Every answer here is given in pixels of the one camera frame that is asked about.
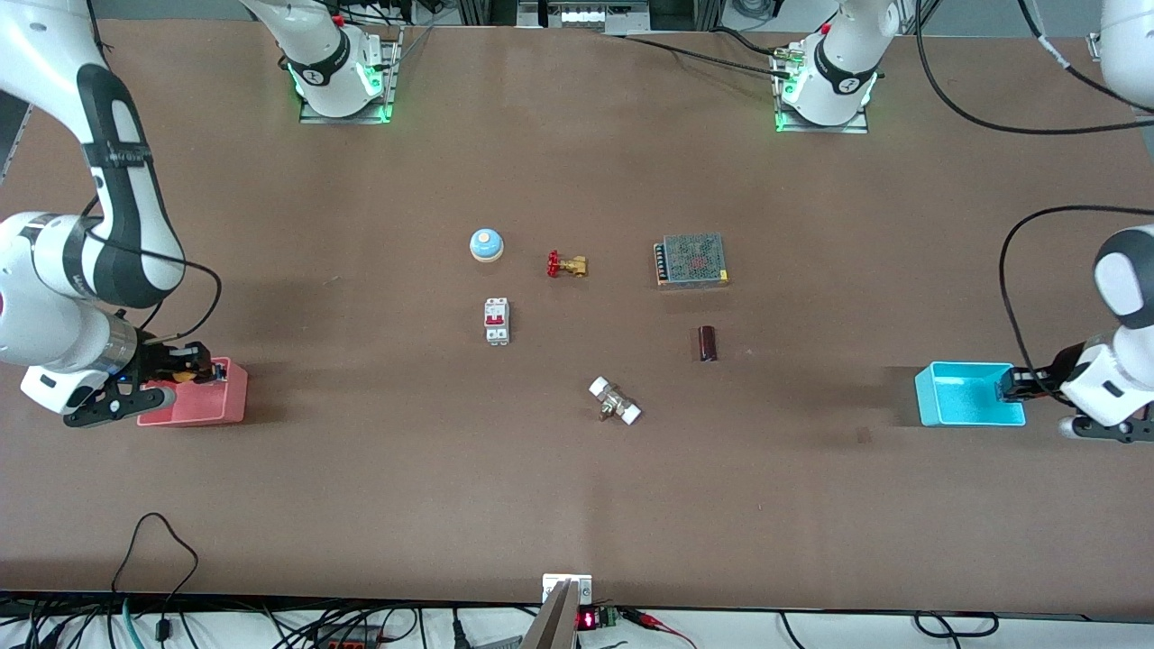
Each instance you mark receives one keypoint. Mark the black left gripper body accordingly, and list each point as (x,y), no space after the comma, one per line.
(1053,373)

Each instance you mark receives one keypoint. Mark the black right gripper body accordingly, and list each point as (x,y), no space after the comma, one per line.
(162,361)

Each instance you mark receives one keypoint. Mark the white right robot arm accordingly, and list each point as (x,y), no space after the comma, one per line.
(126,225)

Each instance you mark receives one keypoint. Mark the pink plastic bin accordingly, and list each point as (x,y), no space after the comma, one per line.
(216,406)

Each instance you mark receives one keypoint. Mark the cyan plastic bin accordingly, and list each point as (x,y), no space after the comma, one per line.
(965,401)

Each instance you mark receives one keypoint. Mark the orange connector block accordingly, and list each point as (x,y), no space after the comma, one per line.
(347,642)

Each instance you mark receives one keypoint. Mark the blue round bell button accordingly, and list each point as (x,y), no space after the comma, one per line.
(487,245)

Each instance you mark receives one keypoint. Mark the dark brown cylinder capacitor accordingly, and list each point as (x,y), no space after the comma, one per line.
(708,343)

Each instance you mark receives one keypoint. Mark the metal mesh power supply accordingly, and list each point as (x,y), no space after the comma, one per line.
(692,261)

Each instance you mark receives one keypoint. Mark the metal fitting with white caps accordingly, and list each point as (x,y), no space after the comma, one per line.
(615,401)

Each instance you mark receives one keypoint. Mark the red digit display module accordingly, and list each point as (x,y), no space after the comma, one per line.
(588,620)

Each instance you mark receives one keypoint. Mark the white vented box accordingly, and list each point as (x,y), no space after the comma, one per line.
(581,15)

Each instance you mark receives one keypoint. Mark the white circuit breaker red switch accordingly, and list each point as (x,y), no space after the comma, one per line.
(497,322)

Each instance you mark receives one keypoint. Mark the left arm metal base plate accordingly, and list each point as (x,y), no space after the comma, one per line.
(856,128)

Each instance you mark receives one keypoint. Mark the metal corner bracket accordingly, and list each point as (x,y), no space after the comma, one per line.
(1094,47)

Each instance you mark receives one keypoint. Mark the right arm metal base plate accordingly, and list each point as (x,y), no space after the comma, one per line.
(390,83)

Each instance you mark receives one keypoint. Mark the white table edge bracket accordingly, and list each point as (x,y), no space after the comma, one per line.
(552,586)

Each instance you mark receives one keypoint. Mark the grey metal camera pole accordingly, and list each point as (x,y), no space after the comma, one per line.
(552,622)

